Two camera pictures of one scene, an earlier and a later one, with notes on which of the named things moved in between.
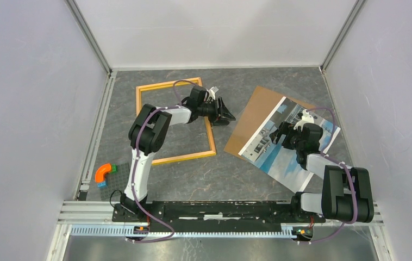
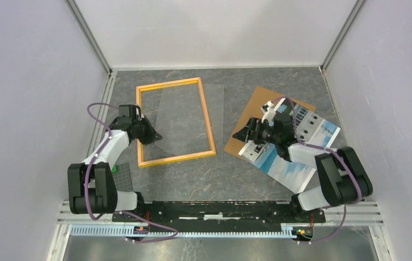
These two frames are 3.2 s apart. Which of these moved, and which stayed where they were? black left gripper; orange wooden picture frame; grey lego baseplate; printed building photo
Moved: black left gripper
Stayed: orange wooden picture frame; grey lego baseplate; printed building photo
